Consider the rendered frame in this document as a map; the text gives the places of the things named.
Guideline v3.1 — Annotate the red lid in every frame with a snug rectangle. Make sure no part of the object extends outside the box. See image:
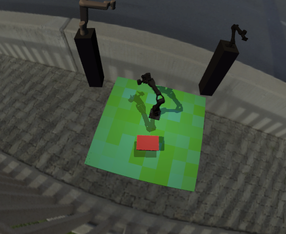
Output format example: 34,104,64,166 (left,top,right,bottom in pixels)
136,135,159,151

